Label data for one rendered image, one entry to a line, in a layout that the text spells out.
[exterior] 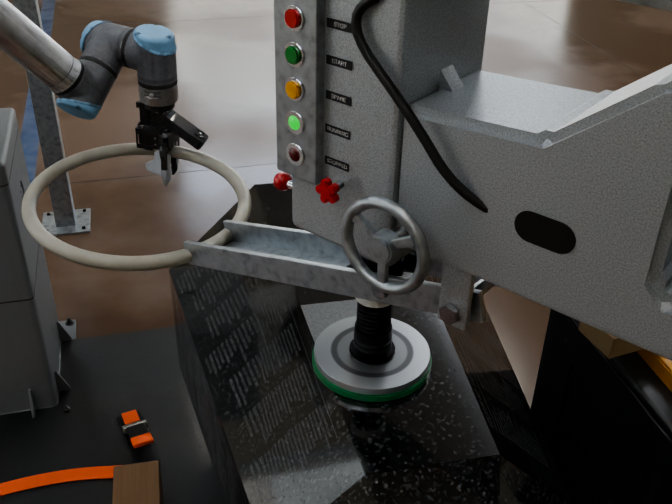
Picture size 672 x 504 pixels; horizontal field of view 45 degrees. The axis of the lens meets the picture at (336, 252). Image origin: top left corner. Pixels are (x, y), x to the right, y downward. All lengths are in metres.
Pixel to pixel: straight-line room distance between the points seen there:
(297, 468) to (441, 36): 0.75
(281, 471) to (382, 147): 0.62
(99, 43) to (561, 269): 1.24
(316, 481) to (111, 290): 1.94
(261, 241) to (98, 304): 1.56
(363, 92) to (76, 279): 2.31
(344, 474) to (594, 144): 0.67
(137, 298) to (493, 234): 2.20
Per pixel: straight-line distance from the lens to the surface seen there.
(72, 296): 3.21
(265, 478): 1.49
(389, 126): 1.11
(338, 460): 1.37
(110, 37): 1.95
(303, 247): 1.57
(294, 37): 1.16
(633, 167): 0.97
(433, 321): 1.62
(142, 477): 2.28
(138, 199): 3.80
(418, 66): 1.10
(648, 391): 1.70
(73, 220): 3.63
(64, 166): 1.97
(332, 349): 1.49
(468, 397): 1.46
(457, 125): 1.07
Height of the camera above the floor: 1.80
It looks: 33 degrees down
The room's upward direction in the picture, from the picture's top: 1 degrees clockwise
